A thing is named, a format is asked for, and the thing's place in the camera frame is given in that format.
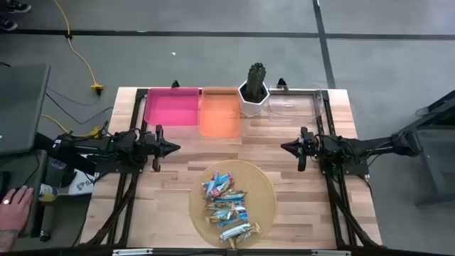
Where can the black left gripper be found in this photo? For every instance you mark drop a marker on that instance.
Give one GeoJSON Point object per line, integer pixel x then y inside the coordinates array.
{"type": "Point", "coordinates": [156, 149]}

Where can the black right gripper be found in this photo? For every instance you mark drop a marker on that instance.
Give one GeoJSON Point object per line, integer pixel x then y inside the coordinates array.
{"type": "Point", "coordinates": [307, 147]}

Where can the blue wrapper granola bar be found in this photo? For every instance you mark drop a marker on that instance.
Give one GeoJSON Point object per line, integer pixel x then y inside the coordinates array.
{"type": "Point", "coordinates": [239, 209]}
{"type": "Point", "coordinates": [231, 196]}
{"type": "Point", "coordinates": [234, 219]}

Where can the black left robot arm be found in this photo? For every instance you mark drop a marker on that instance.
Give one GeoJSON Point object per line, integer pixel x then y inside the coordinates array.
{"type": "Point", "coordinates": [89, 145]}

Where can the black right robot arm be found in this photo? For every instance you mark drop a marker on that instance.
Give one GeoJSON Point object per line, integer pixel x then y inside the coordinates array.
{"type": "Point", "coordinates": [373, 145]}

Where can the clear plastic bin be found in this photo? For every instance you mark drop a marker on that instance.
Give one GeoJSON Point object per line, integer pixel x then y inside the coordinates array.
{"type": "Point", "coordinates": [295, 113]}

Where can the pink plastic bin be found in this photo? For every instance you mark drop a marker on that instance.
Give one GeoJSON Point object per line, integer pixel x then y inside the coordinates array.
{"type": "Point", "coordinates": [170, 106]}

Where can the round woven placemat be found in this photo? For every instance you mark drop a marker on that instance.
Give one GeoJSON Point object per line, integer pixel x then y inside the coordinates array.
{"type": "Point", "coordinates": [256, 185]}

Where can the black table clamp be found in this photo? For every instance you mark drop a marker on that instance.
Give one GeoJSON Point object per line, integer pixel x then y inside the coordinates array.
{"type": "Point", "coordinates": [282, 84]}
{"type": "Point", "coordinates": [175, 85]}

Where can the orange plastic bin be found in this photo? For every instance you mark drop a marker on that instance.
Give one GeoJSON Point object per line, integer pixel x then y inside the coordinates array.
{"type": "Point", "coordinates": [220, 113]}

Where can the green cactus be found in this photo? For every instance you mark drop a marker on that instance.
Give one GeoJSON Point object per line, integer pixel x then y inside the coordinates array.
{"type": "Point", "coordinates": [256, 80]}

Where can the white printed bag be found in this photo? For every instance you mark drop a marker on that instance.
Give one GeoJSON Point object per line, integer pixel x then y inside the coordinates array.
{"type": "Point", "coordinates": [83, 185]}

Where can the dark grey metal stand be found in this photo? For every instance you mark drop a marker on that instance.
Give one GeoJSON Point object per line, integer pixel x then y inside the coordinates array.
{"type": "Point", "coordinates": [432, 170]}

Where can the dark grey side desk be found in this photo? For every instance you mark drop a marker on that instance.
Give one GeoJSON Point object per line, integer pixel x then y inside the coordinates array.
{"type": "Point", "coordinates": [21, 167]}

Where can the small black object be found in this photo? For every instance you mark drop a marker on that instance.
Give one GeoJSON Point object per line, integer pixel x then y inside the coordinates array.
{"type": "Point", "coordinates": [45, 236]}

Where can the dark grey desk monitor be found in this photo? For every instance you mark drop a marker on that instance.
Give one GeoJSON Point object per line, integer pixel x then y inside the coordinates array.
{"type": "Point", "coordinates": [21, 106]}

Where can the person's hand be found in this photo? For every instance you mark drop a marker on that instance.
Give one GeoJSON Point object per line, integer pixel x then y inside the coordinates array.
{"type": "Point", "coordinates": [16, 209]}

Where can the person's shoe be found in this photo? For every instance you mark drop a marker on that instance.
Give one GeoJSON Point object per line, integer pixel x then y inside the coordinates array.
{"type": "Point", "coordinates": [7, 24]}
{"type": "Point", "coordinates": [17, 6]}

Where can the silver metal bracket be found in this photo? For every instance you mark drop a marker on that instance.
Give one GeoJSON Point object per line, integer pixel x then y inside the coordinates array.
{"type": "Point", "coordinates": [131, 252]}
{"type": "Point", "coordinates": [330, 252]}

